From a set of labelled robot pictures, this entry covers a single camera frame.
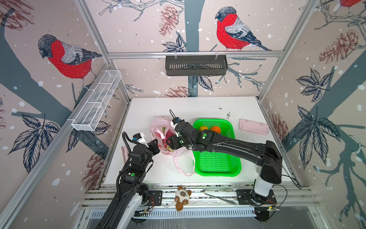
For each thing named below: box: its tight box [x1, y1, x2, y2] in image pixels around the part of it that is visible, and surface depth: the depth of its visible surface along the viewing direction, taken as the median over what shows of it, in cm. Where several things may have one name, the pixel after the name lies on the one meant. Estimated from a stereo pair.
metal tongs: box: [200, 188, 237, 206], surface depth 78 cm
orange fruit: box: [210, 125, 222, 134], surface depth 96 cm
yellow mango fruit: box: [199, 125, 209, 132], surface depth 97 cm
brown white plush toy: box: [174, 185, 192, 212], surface depth 73 cm
